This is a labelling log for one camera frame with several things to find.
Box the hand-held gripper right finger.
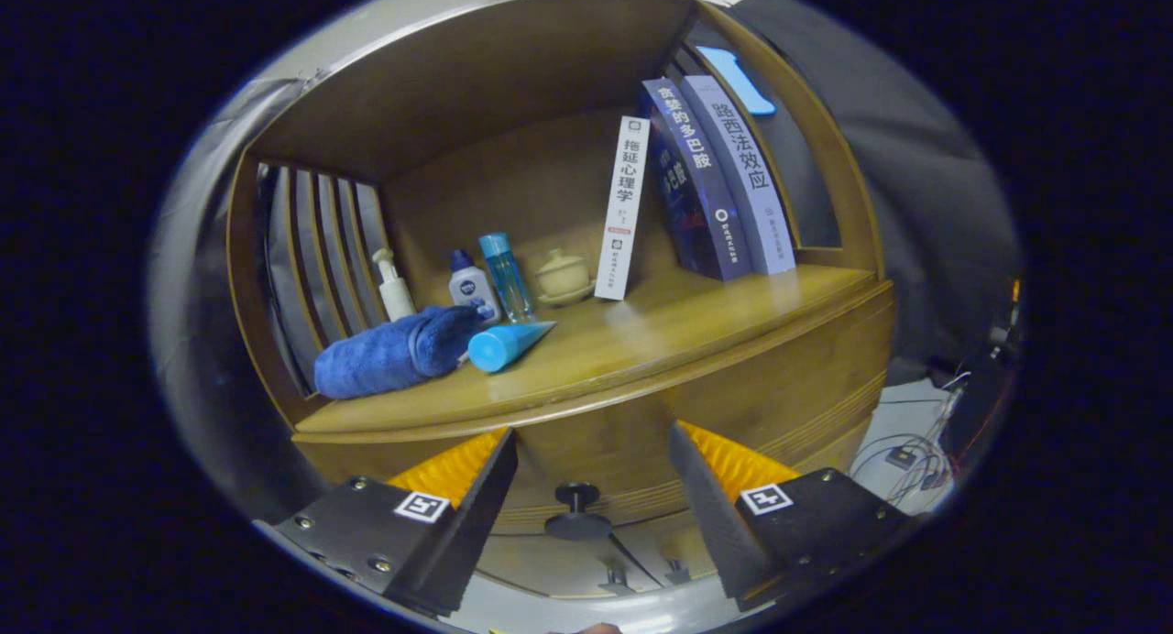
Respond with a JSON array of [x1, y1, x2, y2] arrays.
[[667, 420, 913, 615]]

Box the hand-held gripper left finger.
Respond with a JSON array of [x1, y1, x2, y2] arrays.
[[255, 426, 520, 618]]

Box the wooden drawer with black knob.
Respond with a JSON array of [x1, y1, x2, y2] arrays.
[[291, 281, 897, 541]]

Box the light blue tube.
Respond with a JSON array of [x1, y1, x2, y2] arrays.
[[467, 320, 558, 375]]

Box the wooden countertop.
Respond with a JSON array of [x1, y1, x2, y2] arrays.
[[293, 263, 894, 444]]

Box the wooden cabinet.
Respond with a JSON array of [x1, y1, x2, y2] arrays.
[[225, 0, 897, 600]]

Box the rolled blue towel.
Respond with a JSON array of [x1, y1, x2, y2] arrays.
[[313, 304, 491, 400]]

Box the white bottle with blue cap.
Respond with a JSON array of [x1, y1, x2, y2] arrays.
[[448, 249, 502, 325]]

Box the white pump bottle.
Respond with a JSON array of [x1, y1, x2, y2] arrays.
[[372, 247, 416, 322]]

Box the clear blue bottle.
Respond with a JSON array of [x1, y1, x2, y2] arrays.
[[477, 232, 535, 324]]

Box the beige lidded teacup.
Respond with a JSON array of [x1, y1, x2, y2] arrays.
[[535, 247, 597, 307]]

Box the white book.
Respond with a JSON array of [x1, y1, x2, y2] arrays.
[[594, 115, 652, 301]]

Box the dark blue book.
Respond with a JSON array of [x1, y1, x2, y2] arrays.
[[639, 77, 754, 282]]

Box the lavender book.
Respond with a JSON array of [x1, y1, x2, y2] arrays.
[[680, 74, 798, 276]]

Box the tangle of floor cables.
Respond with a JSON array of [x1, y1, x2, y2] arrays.
[[848, 373, 972, 507]]

